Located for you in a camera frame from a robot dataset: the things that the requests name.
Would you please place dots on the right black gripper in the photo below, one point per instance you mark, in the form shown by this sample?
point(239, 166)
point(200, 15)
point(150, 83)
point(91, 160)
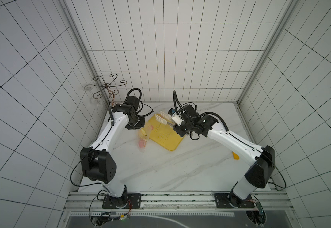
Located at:
point(179, 128)

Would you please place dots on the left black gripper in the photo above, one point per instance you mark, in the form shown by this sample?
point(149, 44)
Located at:
point(141, 125)

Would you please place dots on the clear resealable zip bag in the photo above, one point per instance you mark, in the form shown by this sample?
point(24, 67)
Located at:
point(143, 137)

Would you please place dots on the steel tongs white tips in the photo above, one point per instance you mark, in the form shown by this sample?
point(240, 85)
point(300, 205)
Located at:
point(164, 118)

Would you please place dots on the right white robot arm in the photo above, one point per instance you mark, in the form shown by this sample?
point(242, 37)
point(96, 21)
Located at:
point(261, 159)

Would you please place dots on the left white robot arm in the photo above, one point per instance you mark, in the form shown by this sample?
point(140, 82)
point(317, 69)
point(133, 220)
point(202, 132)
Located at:
point(96, 161)

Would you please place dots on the yellow plastic tray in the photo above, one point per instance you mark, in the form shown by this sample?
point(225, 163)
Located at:
point(163, 134)

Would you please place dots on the yellow rectangular block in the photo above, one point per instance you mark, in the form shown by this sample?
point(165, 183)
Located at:
point(235, 156)

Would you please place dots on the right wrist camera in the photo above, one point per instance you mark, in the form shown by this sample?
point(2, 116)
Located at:
point(175, 118)

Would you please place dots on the black wire cup rack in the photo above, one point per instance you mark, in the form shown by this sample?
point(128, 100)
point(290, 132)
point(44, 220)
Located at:
point(103, 86)

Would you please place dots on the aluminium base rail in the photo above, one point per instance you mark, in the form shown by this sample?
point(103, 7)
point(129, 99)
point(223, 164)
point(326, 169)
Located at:
point(93, 204)

